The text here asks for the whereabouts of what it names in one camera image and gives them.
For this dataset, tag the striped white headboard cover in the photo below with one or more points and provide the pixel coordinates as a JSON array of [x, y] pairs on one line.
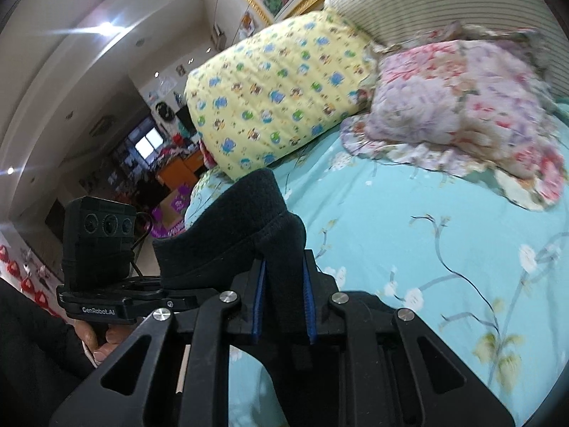
[[389, 21]]

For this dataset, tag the yellow cartoon print pillow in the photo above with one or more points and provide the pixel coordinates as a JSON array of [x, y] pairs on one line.
[[265, 97]]

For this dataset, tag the orange cabinet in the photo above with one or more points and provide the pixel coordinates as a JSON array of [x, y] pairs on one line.
[[181, 171]]

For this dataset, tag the purple cardboard box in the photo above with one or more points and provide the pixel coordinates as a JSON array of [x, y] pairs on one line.
[[168, 216]]

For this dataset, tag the turquoise floral bed sheet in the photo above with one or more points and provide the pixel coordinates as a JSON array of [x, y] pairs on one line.
[[489, 277]]

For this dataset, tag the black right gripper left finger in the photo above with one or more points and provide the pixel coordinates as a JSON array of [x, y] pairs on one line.
[[174, 369]]

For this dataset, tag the pink purple floral pillow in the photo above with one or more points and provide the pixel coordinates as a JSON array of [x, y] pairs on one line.
[[466, 101]]

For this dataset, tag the black left forearm sleeve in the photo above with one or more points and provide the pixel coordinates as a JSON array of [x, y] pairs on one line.
[[42, 361]]

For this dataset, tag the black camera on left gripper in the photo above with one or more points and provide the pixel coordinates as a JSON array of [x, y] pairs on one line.
[[98, 241]]

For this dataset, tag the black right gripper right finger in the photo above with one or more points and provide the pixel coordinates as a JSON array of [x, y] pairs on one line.
[[394, 370]]

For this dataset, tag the black pants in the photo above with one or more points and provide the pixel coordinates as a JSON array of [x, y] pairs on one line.
[[249, 221]]

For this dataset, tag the person's left hand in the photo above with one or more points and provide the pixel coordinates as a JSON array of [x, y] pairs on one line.
[[98, 349]]

